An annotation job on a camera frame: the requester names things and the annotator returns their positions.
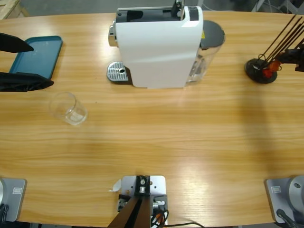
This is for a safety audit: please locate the black capsule holder with rods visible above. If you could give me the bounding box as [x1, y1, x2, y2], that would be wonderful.
[244, 14, 304, 84]

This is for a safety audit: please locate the clear drinking glass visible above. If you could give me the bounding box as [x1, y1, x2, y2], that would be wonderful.
[48, 92, 88, 126]

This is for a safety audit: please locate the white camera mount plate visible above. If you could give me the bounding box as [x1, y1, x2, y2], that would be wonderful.
[118, 175, 169, 226]

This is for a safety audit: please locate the silver coffee machine lever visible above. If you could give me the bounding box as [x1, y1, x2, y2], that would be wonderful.
[171, 0, 185, 19]

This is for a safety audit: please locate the black power cable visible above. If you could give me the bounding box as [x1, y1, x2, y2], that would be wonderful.
[166, 222, 205, 228]

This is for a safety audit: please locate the white tape scrap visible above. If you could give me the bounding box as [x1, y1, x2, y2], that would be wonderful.
[108, 179, 122, 192]

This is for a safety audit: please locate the clear water tank grey lid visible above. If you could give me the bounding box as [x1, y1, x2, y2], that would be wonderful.
[186, 20, 226, 86]

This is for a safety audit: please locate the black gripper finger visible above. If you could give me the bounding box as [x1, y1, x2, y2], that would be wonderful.
[0, 72, 54, 93]
[286, 56, 304, 72]
[0, 32, 34, 53]
[284, 48, 304, 57]

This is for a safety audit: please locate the blue plastic tray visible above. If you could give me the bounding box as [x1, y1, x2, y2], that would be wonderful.
[9, 35, 64, 79]

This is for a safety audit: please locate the black arm base cable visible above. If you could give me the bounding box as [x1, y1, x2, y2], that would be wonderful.
[276, 209, 299, 228]
[0, 203, 10, 223]

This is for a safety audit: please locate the orange cable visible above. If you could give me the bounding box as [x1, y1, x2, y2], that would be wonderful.
[152, 210, 169, 225]

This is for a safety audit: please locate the white capsule coffee machine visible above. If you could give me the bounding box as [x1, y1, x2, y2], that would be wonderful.
[108, 6, 204, 90]

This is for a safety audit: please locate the white metal frame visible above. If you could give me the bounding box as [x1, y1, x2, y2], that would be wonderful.
[251, 0, 304, 14]

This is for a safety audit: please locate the dark camera mount post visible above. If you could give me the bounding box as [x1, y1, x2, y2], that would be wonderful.
[106, 175, 152, 228]

